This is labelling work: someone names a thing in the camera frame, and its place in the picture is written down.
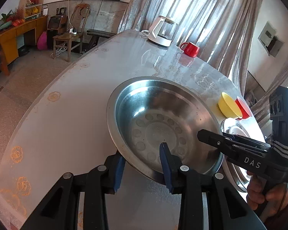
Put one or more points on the orange wooden desk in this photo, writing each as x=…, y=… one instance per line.
x=31, y=30

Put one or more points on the wooden chair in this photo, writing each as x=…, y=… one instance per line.
x=73, y=37

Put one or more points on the yellow plastic bowl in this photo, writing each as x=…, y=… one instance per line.
x=228, y=107

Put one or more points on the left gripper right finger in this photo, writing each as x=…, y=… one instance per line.
x=207, y=202

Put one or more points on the grey window curtain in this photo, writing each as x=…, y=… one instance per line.
x=222, y=29

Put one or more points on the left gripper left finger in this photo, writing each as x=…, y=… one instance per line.
x=59, y=208

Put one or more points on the red mug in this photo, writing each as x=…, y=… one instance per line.
x=190, y=49

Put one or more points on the red plastic bowl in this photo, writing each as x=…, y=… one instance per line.
x=245, y=110

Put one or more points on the white glass electric kettle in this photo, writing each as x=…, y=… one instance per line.
x=161, y=31

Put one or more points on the dark bench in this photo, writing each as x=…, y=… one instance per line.
x=96, y=35

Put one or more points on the person's right hand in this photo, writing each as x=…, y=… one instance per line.
x=276, y=197

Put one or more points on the large stainless steel basin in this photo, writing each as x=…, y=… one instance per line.
x=144, y=112

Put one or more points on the wall electrical box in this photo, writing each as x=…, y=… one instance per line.
x=270, y=41

